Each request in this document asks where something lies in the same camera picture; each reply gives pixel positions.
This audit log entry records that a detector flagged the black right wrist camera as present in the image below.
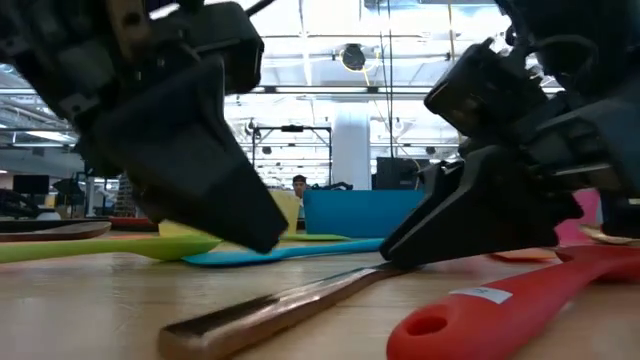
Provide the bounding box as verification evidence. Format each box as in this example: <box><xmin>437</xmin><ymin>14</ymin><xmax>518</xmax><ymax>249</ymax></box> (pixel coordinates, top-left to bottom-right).
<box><xmin>423</xmin><ymin>38</ymin><xmax>549</xmax><ymax>139</ymax></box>

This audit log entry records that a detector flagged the gold metal spoon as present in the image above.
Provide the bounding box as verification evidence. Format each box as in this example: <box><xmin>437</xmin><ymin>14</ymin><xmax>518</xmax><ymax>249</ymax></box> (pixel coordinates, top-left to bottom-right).
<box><xmin>578</xmin><ymin>223</ymin><xmax>640</xmax><ymax>247</ymax></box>

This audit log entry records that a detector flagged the black metal frame rig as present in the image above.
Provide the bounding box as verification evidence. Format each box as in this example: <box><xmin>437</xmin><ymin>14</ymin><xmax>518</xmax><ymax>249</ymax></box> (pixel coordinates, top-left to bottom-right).
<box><xmin>251</xmin><ymin>124</ymin><xmax>334</xmax><ymax>190</ymax></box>

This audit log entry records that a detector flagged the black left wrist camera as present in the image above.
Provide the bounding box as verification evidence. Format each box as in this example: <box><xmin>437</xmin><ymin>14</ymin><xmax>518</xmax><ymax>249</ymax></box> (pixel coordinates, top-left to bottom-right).
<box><xmin>144</xmin><ymin>0</ymin><xmax>266</xmax><ymax>96</ymax></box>

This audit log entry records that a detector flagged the white square pillar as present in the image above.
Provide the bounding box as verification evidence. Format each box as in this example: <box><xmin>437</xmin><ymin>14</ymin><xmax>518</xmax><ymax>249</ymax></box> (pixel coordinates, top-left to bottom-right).
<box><xmin>332</xmin><ymin>102</ymin><xmax>373</xmax><ymax>191</ymax></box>

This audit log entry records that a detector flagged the orange silicone spatula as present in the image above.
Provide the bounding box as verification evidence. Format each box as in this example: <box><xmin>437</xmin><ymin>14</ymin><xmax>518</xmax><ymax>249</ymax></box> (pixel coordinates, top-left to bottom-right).
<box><xmin>487</xmin><ymin>247</ymin><xmax>560</xmax><ymax>264</ymax></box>

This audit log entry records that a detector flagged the blue silicone spoon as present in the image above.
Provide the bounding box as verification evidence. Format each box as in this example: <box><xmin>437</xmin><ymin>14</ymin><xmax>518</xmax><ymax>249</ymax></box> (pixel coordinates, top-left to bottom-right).
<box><xmin>181</xmin><ymin>237</ymin><xmax>386</xmax><ymax>268</ymax></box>

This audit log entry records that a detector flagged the copper knife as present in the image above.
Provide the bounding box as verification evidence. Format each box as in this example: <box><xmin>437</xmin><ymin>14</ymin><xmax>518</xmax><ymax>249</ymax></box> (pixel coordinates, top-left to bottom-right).
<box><xmin>158</xmin><ymin>263</ymin><xmax>407</xmax><ymax>360</ymax></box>

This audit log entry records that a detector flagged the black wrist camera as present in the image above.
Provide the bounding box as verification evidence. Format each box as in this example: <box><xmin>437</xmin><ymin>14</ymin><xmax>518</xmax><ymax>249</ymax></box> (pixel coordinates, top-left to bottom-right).
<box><xmin>144</xmin><ymin>0</ymin><xmax>266</xmax><ymax>96</ymax></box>
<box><xmin>423</xmin><ymin>38</ymin><xmax>549</xmax><ymax>139</ymax></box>

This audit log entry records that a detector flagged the red silicone spoon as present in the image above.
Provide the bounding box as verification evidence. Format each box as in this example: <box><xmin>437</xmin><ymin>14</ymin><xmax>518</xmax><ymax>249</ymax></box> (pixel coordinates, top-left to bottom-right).
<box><xmin>386</xmin><ymin>243</ymin><xmax>640</xmax><ymax>360</ymax></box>

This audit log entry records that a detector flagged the black ceiling cable reel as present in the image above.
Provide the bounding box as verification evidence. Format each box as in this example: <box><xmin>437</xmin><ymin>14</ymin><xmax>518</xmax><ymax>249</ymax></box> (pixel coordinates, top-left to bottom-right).
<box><xmin>341</xmin><ymin>43</ymin><xmax>368</xmax><ymax>72</ymax></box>

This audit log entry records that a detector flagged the green silicone spatula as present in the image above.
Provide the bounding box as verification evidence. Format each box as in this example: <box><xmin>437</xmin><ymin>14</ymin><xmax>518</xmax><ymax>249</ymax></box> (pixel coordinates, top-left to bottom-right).
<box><xmin>277</xmin><ymin>232</ymin><xmax>352</xmax><ymax>244</ymax></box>

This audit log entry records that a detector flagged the blue plastic bin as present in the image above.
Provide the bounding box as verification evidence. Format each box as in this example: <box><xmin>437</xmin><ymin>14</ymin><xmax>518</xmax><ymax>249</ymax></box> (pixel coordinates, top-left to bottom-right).
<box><xmin>303</xmin><ymin>188</ymin><xmax>427</xmax><ymax>239</ymax></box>

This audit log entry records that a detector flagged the black hanging cable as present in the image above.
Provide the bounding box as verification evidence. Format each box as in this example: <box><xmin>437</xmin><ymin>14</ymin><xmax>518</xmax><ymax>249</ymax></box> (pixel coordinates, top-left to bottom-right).
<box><xmin>377</xmin><ymin>0</ymin><xmax>395</xmax><ymax>159</ymax></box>

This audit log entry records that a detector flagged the person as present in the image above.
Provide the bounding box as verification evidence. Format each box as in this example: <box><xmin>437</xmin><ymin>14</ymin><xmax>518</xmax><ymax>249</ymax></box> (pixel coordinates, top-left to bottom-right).
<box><xmin>291</xmin><ymin>173</ymin><xmax>310</xmax><ymax>202</ymax></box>

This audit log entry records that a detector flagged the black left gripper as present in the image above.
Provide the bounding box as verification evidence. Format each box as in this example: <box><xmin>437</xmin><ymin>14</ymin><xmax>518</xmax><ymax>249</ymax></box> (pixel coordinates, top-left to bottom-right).
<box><xmin>0</xmin><ymin>0</ymin><xmax>201</xmax><ymax>171</ymax></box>

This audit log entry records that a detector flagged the pink plastic bin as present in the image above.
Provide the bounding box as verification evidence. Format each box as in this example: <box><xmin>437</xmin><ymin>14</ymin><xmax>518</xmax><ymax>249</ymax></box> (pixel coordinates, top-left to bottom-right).
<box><xmin>553</xmin><ymin>187</ymin><xmax>602</xmax><ymax>247</ymax></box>

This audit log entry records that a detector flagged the black monitor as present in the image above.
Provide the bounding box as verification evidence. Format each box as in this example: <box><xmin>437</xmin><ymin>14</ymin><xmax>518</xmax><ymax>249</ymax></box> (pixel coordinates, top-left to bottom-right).
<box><xmin>374</xmin><ymin>156</ymin><xmax>426</xmax><ymax>191</ymax></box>
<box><xmin>12</xmin><ymin>174</ymin><xmax>51</xmax><ymax>196</ymax></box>

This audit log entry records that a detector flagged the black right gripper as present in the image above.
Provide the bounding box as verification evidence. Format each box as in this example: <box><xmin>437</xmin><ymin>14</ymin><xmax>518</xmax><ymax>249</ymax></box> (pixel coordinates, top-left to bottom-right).
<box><xmin>378</xmin><ymin>74</ymin><xmax>640</xmax><ymax>270</ymax></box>

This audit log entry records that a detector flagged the dark wooden spoon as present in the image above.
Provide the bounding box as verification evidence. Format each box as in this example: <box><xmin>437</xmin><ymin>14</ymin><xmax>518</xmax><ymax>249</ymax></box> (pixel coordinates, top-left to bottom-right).
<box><xmin>0</xmin><ymin>221</ymin><xmax>113</xmax><ymax>244</ymax></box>

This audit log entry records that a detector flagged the yellow plastic bin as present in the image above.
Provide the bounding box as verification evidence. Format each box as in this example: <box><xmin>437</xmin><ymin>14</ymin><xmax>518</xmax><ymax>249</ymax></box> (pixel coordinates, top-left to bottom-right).
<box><xmin>158</xmin><ymin>189</ymin><xmax>302</xmax><ymax>239</ymax></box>

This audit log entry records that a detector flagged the green silicone spoon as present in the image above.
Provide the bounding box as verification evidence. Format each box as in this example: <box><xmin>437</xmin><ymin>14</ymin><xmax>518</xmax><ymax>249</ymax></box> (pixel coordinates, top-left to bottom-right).
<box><xmin>0</xmin><ymin>234</ymin><xmax>223</xmax><ymax>265</ymax></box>

